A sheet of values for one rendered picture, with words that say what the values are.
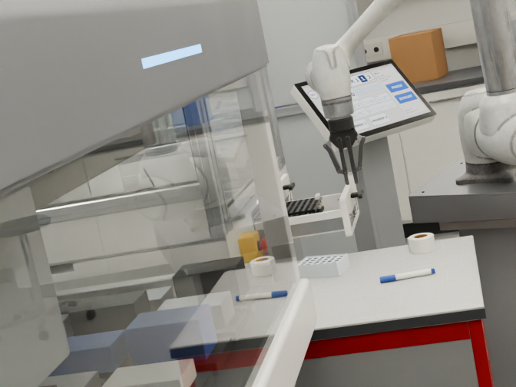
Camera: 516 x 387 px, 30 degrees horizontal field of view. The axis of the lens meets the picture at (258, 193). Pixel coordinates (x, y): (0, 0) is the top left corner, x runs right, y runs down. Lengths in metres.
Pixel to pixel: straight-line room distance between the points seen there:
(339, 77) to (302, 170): 1.81
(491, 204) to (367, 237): 1.04
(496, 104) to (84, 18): 1.88
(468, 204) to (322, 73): 0.58
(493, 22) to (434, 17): 3.64
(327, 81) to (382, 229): 1.17
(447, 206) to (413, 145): 2.83
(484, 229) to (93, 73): 2.14
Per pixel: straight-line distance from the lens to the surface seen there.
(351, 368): 2.23
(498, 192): 2.87
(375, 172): 3.78
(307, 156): 4.53
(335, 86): 2.78
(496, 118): 2.76
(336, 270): 2.56
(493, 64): 2.76
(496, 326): 3.11
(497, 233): 3.00
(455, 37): 6.32
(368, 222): 3.79
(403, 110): 3.79
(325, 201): 2.97
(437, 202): 2.94
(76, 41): 0.98
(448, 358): 2.21
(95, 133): 0.98
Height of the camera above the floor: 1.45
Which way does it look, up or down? 10 degrees down
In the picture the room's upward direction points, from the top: 11 degrees counter-clockwise
